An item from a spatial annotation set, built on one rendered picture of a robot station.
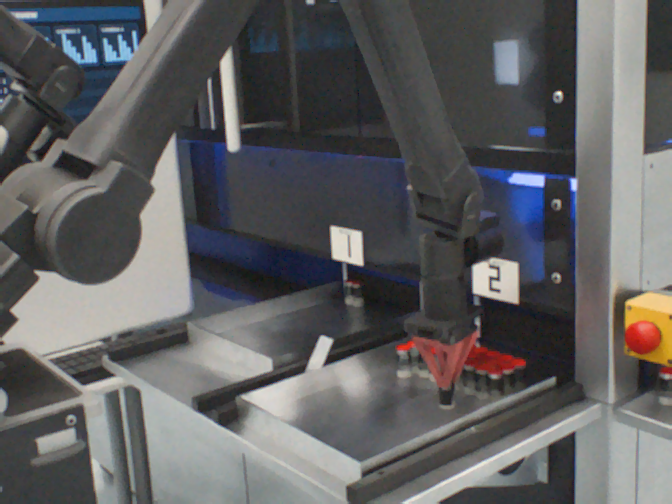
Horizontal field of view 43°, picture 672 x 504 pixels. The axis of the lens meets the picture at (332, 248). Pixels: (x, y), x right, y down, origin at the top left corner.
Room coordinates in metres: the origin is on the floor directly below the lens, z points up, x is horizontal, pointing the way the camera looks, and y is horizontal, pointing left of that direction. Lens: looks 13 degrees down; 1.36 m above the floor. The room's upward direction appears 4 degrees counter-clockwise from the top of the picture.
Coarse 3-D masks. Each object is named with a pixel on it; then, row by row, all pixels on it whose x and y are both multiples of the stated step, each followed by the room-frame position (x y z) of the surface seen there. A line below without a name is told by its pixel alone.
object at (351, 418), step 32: (384, 352) 1.21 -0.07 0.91; (288, 384) 1.10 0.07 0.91; (320, 384) 1.13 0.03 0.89; (352, 384) 1.15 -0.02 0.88; (384, 384) 1.14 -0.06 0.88; (416, 384) 1.13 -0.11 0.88; (544, 384) 1.04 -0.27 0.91; (256, 416) 1.02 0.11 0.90; (288, 416) 1.05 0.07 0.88; (320, 416) 1.05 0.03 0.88; (352, 416) 1.04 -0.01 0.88; (384, 416) 1.03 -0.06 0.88; (416, 416) 1.03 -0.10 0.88; (448, 416) 1.02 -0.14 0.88; (480, 416) 0.96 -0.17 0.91; (288, 448) 0.96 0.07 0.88; (320, 448) 0.91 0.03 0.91; (352, 448) 0.95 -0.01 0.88; (384, 448) 0.94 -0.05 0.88; (416, 448) 0.90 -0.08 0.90; (352, 480) 0.86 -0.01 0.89
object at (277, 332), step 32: (320, 288) 1.56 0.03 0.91; (224, 320) 1.43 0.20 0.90; (256, 320) 1.47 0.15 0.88; (288, 320) 1.47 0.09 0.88; (320, 320) 1.46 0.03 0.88; (352, 320) 1.44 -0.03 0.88; (384, 320) 1.43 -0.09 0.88; (224, 352) 1.30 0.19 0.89; (256, 352) 1.22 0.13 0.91; (288, 352) 1.21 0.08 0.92
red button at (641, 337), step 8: (640, 320) 0.97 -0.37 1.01; (632, 328) 0.96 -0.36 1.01; (640, 328) 0.96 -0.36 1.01; (648, 328) 0.95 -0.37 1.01; (656, 328) 0.96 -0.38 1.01; (624, 336) 0.97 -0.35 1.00; (632, 336) 0.96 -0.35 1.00; (640, 336) 0.95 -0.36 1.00; (648, 336) 0.95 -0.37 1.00; (656, 336) 0.95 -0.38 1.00; (632, 344) 0.96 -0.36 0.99; (640, 344) 0.95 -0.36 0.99; (648, 344) 0.95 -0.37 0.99; (656, 344) 0.95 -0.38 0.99; (640, 352) 0.96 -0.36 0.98; (648, 352) 0.95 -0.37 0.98
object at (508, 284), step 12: (480, 264) 1.20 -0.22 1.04; (492, 264) 1.18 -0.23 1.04; (504, 264) 1.16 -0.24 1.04; (516, 264) 1.14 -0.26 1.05; (480, 276) 1.20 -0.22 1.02; (504, 276) 1.16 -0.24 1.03; (516, 276) 1.14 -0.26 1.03; (480, 288) 1.20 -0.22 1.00; (504, 288) 1.16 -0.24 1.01; (516, 288) 1.14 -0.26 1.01; (504, 300) 1.16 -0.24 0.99; (516, 300) 1.15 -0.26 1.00
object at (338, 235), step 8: (336, 232) 1.47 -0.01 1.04; (344, 232) 1.45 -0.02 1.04; (352, 232) 1.43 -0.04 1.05; (360, 232) 1.41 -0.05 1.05; (336, 240) 1.47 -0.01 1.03; (344, 240) 1.45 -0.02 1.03; (352, 240) 1.43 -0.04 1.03; (360, 240) 1.42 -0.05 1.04; (336, 248) 1.47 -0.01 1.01; (344, 248) 1.45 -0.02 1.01; (352, 248) 1.43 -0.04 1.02; (360, 248) 1.42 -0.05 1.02; (336, 256) 1.47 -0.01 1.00; (344, 256) 1.45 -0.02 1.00; (352, 256) 1.43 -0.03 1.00; (360, 256) 1.42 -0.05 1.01; (360, 264) 1.42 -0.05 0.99
